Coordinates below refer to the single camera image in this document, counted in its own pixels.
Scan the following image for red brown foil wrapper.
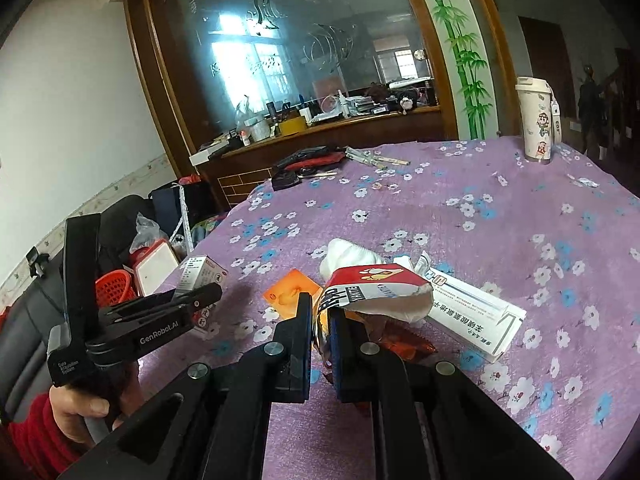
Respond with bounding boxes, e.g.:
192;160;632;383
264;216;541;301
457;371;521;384
350;317;436;363

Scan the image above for person's left forearm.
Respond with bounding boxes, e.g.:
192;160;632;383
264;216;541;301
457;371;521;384
0;392;83;480

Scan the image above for torn red white carton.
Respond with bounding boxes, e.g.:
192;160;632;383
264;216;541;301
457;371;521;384
311;262;434;381

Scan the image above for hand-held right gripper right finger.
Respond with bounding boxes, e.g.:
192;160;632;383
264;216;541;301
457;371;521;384
327;307;576;480

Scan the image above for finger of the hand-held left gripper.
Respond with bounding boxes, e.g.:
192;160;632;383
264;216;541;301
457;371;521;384
102;284;223;333
112;290;196;317

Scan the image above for dark blue bag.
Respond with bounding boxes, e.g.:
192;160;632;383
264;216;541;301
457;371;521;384
150;180;216;231

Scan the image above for black leather sofa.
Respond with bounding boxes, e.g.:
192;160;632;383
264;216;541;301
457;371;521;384
0;195;151;411

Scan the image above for clear plastic bag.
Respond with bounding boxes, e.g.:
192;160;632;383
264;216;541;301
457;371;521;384
131;212;171;256

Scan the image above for person's left hand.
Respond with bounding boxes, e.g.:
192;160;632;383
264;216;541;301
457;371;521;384
50;389;126;448

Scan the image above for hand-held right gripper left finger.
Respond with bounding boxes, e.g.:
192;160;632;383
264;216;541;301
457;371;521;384
55;291;314;480

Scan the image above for long white medicine box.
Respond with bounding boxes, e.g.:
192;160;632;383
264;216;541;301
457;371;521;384
392;250;528;365

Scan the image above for bamboo wall painting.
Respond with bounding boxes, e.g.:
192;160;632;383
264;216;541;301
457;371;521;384
415;0;501;141

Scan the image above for white cartoon print cup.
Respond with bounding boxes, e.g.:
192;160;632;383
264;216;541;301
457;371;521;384
515;76;563;165

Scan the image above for wooden cabinet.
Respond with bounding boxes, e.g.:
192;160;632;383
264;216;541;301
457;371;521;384
117;0;506;211

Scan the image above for orange packet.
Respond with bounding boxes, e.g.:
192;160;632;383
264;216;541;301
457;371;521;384
262;269;323;321

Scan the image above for white slotted strip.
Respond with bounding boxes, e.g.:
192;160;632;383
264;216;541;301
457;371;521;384
177;185;193;256

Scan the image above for white framed red box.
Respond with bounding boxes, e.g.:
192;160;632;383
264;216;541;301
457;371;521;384
131;240;180;297

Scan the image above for white paper-wrapped sticks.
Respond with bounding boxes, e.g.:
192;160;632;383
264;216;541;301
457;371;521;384
345;146;411;168

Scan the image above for white tissue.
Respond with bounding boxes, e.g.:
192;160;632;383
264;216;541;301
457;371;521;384
317;238;388;281

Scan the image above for wooden stair railing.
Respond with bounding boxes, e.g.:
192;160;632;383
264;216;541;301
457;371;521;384
575;50;640;161

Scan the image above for red plastic basket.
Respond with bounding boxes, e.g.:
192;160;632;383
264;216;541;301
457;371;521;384
95;269;137;308

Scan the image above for small white medicine box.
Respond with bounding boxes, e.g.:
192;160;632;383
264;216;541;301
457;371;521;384
175;254;228;333

